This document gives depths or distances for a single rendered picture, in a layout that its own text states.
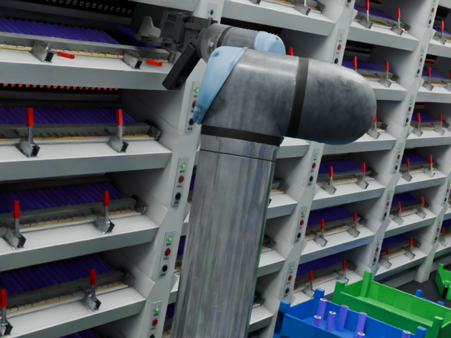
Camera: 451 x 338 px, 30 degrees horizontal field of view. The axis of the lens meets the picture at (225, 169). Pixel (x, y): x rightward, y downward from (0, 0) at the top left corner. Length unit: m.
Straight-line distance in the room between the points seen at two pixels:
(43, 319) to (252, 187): 0.84
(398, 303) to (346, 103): 1.34
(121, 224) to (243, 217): 0.85
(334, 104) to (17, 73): 0.67
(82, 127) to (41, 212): 0.20
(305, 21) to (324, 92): 1.26
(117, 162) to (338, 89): 0.80
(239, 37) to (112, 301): 0.71
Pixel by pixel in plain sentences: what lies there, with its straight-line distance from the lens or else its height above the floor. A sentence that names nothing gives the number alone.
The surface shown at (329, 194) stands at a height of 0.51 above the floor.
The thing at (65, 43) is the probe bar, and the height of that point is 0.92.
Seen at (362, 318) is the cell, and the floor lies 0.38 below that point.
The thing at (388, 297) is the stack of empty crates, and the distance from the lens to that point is 2.47.
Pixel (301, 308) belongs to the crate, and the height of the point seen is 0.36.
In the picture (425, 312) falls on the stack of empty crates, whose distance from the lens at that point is 2.43.
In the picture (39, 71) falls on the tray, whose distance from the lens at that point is 1.64.
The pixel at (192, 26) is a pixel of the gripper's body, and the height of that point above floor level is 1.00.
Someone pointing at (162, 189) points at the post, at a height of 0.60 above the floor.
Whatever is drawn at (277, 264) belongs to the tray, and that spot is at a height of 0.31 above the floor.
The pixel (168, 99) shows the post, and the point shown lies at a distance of 2.02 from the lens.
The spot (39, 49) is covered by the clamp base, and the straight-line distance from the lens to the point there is 1.66.
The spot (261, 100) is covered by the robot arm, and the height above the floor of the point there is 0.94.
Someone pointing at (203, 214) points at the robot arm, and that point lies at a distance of 1.17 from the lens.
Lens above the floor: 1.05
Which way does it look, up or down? 11 degrees down
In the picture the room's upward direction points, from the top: 11 degrees clockwise
